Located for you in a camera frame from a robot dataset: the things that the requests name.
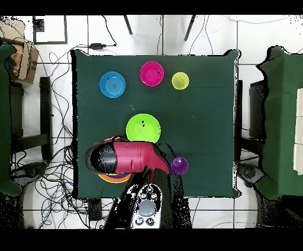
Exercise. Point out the large orange bowl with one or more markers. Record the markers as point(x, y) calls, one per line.
point(114, 180)

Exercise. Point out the black power adapter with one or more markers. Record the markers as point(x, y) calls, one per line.
point(97, 46)

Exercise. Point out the grey chair base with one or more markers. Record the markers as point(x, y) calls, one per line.
point(251, 172)

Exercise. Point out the blue bowl with ribbed bottom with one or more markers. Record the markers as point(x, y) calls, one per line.
point(112, 84)

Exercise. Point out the cardboard box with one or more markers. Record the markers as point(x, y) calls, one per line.
point(26, 61)

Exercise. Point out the yellow ribbed cup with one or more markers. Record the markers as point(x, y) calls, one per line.
point(180, 81)

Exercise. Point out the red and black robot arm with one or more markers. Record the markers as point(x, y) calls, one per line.
point(132, 156)

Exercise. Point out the dark green tablecloth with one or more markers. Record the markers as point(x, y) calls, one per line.
point(201, 118)

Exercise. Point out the red bowl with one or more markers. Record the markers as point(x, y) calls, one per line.
point(152, 73)

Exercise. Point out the large green bowl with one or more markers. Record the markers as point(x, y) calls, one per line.
point(143, 129)

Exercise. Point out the purple bowl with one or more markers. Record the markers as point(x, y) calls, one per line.
point(118, 176)

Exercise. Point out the green cloth covered table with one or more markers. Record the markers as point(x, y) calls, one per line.
point(281, 118)
point(4, 118)

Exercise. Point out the black stand leg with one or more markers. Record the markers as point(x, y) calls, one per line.
point(190, 27)
point(127, 24)

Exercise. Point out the black bench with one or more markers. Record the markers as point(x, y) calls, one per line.
point(46, 113)

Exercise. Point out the purple cup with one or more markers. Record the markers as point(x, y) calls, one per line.
point(181, 165)

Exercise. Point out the black base with knob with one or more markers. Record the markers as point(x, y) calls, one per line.
point(30, 169)

